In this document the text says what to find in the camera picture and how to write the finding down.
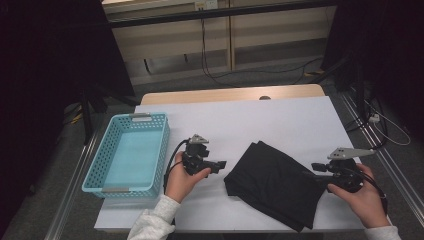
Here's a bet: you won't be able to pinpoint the blue perforated plastic basket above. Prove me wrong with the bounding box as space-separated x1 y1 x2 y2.
81 112 171 200

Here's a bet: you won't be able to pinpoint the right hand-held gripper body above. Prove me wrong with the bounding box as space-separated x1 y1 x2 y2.
323 147 377 194

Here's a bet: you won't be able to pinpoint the white table cover sheet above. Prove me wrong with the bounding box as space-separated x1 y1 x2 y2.
94 95 394 233

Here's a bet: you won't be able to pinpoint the black floor cable bundle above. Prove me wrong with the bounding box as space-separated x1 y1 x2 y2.
344 96 389 154

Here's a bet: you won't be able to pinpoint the dark curtain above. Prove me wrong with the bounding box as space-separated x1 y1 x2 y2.
321 0 424 141
0 0 136 234

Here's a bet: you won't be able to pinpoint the black metal stand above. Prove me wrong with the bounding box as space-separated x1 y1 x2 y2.
308 53 368 121
79 93 141 146

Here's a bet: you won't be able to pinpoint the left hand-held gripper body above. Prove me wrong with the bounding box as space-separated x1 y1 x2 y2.
180 133 214 177

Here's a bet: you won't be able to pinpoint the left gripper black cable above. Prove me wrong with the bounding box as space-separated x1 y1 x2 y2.
163 139 191 194

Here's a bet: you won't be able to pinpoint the black cable hanging from socket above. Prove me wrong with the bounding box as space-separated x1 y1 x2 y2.
199 9 241 89

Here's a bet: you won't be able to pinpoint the white floor cable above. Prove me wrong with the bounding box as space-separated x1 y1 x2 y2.
364 99 412 147

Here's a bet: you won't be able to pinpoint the person's left hand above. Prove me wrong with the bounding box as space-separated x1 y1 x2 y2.
164 151 212 204

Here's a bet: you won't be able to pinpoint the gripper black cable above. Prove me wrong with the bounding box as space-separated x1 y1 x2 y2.
353 168 389 214
163 139 191 194

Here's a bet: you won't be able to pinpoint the person's right hand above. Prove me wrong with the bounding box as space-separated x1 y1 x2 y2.
327 163 391 229

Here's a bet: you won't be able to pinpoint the long black floor cable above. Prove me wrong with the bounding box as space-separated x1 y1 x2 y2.
213 56 324 81

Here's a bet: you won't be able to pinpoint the white wall socket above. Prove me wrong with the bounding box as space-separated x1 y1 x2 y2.
194 0 219 11

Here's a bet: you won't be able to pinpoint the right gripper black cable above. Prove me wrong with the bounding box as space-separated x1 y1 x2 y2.
353 168 389 214

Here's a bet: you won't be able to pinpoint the metal floor rail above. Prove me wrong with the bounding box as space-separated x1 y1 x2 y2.
44 133 101 240
339 91 424 218

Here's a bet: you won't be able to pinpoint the black pants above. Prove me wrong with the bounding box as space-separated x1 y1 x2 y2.
223 140 329 233

